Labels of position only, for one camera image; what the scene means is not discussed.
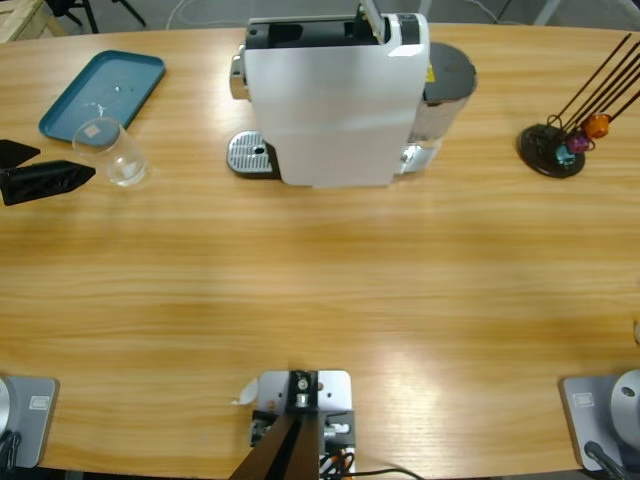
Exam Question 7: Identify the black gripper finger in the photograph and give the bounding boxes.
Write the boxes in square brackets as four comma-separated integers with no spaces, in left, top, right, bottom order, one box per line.
[0,139,42,171]
[0,159,97,207]

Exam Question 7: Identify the purple coffee capsule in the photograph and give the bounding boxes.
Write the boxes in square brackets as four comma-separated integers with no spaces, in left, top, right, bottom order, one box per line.
[566,130,594,155]

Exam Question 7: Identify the white capsule coffee machine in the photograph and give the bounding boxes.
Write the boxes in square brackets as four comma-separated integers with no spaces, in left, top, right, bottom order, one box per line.
[227,0,432,190]

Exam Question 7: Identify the clear water tank dark lid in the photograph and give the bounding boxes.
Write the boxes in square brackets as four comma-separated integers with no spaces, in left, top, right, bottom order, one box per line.
[409,42,479,176]

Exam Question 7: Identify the teal plastic tray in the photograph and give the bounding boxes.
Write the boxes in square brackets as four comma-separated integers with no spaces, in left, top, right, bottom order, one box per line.
[38,49,167,146]

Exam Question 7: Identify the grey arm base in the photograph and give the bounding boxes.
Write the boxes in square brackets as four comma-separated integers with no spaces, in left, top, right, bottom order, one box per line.
[0,375,60,470]
[558,368,640,472]

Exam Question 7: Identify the white mount block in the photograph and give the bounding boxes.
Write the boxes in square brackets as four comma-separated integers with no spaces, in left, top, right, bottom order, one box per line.
[249,368,357,480]

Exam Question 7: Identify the clear drinking glass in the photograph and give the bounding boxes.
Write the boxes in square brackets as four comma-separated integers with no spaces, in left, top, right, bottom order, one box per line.
[72,117,149,188]

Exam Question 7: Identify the orange coffee capsule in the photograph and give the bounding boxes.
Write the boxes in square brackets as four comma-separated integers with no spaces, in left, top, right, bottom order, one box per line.
[582,113,612,140]

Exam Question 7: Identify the white metal leg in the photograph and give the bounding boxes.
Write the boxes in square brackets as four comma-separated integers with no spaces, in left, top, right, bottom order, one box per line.
[532,0,561,26]

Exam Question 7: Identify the black stand legs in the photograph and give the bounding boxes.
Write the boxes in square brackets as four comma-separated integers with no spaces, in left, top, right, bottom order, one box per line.
[47,0,147,34]

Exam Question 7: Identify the wooden crate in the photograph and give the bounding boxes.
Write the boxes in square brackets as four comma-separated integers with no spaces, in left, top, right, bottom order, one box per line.
[0,0,66,45]

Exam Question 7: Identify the black capsule holder with rods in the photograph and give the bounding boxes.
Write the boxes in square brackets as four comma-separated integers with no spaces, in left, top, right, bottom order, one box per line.
[517,32,640,179]

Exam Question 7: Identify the white cable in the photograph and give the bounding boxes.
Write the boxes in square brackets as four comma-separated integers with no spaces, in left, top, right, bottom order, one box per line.
[167,0,251,29]

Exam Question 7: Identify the white paper tag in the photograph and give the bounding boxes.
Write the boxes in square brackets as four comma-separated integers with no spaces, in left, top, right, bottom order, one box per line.
[229,377,260,406]

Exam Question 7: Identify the dark camera post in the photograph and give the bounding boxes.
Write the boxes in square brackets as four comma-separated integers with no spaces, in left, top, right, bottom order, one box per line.
[230,369,321,480]

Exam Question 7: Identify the black base cable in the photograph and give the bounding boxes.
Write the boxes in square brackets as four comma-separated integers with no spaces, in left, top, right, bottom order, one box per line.
[583,439,626,480]
[0,429,24,471]

